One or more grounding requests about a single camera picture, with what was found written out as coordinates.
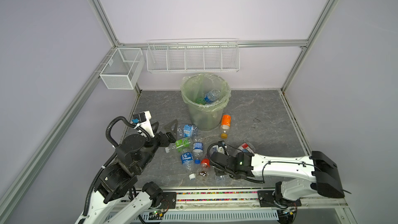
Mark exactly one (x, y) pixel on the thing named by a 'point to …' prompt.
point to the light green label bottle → (181, 145)
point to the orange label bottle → (226, 121)
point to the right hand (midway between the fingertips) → (216, 167)
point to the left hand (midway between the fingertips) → (168, 125)
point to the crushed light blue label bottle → (189, 130)
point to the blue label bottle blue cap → (197, 150)
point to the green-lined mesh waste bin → (194, 87)
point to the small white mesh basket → (124, 68)
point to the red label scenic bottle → (247, 147)
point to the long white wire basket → (190, 55)
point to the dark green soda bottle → (201, 101)
